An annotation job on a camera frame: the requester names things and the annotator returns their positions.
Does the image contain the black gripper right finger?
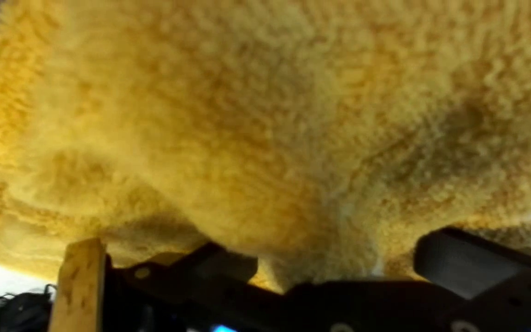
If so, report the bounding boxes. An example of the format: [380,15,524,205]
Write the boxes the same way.
[413,229,531,332]

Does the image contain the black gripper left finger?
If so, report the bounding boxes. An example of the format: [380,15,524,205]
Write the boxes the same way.
[101,244,291,332]

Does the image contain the yellow towel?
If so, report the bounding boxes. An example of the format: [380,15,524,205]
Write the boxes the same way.
[0,0,531,290]

